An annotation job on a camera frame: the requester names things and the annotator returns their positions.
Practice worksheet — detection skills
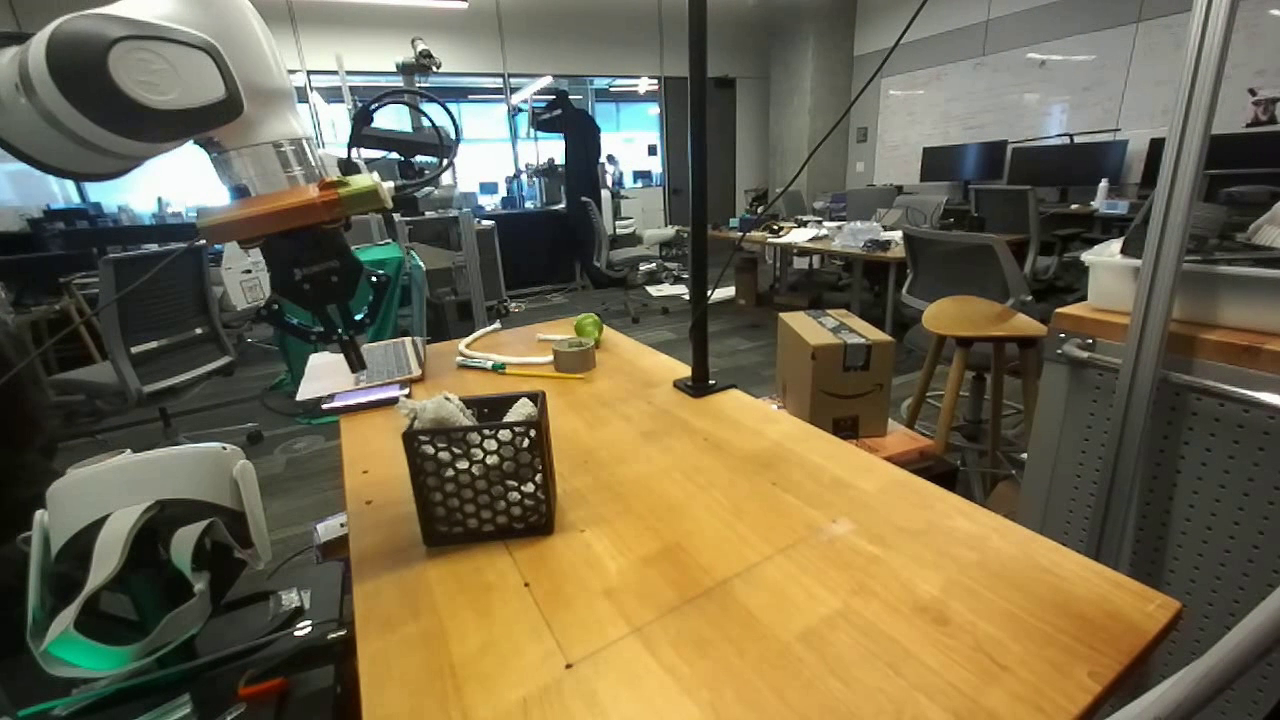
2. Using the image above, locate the black computer monitor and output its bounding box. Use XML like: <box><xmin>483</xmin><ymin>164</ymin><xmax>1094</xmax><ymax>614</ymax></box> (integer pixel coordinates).
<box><xmin>1008</xmin><ymin>135</ymin><xmax>1131</xmax><ymax>204</ymax></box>
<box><xmin>918</xmin><ymin>135</ymin><xmax>1013</xmax><ymax>193</ymax></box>

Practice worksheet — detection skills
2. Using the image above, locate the black standing machine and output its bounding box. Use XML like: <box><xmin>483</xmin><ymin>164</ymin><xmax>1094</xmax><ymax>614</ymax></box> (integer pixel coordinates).
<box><xmin>529</xmin><ymin>92</ymin><xmax>645</xmax><ymax>291</ymax></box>

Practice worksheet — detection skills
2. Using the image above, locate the white pipe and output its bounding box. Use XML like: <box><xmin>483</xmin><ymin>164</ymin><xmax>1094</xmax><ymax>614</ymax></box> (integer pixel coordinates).
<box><xmin>1112</xmin><ymin>586</ymin><xmax>1280</xmax><ymax>720</ymax></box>

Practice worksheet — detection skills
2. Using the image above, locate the green cloth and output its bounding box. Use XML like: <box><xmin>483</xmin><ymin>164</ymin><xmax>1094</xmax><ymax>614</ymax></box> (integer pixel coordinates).
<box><xmin>270</xmin><ymin>236</ymin><xmax>433</xmax><ymax>384</ymax></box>

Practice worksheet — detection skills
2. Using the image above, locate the cardboard box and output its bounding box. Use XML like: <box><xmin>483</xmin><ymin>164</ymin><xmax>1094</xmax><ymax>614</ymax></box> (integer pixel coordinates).
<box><xmin>774</xmin><ymin>308</ymin><xmax>902</xmax><ymax>444</ymax></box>

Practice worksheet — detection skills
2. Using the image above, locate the black pole stand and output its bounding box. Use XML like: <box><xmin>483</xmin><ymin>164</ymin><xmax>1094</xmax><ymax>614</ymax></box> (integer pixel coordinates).
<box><xmin>673</xmin><ymin>0</ymin><xmax>736</xmax><ymax>402</ymax></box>

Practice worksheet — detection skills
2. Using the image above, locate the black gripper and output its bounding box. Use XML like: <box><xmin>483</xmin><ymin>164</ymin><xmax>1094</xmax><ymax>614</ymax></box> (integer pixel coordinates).
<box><xmin>256</xmin><ymin>226</ymin><xmax>376</xmax><ymax>381</ymax></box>

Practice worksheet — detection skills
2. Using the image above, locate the white curved strip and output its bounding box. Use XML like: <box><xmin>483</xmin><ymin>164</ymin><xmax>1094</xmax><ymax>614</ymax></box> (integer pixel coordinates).
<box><xmin>453</xmin><ymin>315</ymin><xmax>561</xmax><ymax>378</ymax></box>

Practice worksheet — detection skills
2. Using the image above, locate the white terry towel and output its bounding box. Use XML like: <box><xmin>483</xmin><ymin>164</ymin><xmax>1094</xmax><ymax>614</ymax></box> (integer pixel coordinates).
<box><xmin>406</xmin><ymin>389</ymin><xmax>546</xmax><ymax>438</ymax></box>

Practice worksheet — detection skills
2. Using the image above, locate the small black perforated basket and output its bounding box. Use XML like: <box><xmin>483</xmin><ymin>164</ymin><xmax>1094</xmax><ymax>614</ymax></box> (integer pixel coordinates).
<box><xmin>401</xmin><ymin>389</ymin><xmax>561</xmax><ymax>554</ymax></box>

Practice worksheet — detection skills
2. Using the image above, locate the grey office chair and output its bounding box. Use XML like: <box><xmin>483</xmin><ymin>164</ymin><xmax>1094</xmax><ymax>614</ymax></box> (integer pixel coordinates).
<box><xmin>896</xmin><ymin>228</ymin><xmax>1038</xmax><ymax>324</ymax></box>

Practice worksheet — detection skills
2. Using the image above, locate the black hanging cable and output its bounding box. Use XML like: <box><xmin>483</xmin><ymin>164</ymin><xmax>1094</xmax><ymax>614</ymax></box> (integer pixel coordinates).
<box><xmin>716</xmin><ymin>0</ymin><xmax>938</xmax><ymax>278</ymax></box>

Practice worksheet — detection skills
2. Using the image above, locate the dark smartphone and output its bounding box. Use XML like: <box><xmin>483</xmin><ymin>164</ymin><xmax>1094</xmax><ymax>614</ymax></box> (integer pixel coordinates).
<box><xmin>315</xmin><ymin>381</ymin><xmax>415</xmax><ymax>418</ymax></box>

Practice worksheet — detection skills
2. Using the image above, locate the silver laptop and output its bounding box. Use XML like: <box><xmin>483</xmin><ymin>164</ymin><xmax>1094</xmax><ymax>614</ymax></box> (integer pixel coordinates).
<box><xmin>292</xmin><ymin>333</ymin><xmax>433</xmax><ymax>407</ymax></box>

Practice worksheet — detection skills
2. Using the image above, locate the black metal stand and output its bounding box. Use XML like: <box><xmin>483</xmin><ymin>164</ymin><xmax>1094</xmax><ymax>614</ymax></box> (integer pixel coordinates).
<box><xmin>1094</xmin><ymin>0</ymin><xmax>1245</xmax><ymax>571</ymax></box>

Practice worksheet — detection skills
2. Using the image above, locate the white VR headset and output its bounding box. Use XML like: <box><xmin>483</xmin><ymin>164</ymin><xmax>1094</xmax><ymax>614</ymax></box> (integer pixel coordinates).
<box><xmin>19</xmin><ymin>442</ymin><xmax>277</xmax><ymax>685</ymax></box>

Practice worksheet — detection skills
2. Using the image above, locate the round glass jar rim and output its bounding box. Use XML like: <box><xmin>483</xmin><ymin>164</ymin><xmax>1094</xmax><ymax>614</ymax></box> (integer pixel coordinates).
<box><xmin>550</xmin><ymin>335</ymin><xmax>600</xmax><ymax>378</ymax></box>

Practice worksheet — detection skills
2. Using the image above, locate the grey pegboard cabinet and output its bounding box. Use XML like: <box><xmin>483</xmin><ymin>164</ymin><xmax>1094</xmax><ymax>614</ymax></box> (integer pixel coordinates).
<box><xmin>1015</xmin><ymin>302</ymin><xmax>1280</xmax><ymax>643</ymax></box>

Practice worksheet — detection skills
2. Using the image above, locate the wooden stool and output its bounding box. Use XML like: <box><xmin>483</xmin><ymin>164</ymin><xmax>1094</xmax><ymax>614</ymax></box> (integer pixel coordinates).
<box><xmin>906</xmin><ymin>291</ymin><xmax>1051</xmax><ymax>485</ymax></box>

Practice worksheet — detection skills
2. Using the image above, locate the white plastic bin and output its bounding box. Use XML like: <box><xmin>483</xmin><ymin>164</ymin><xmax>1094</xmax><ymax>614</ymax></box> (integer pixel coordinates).
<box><xmin>1077</xmin><ymin>236</ymin><xmax>1280</xmax><ymax>335</ymax></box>

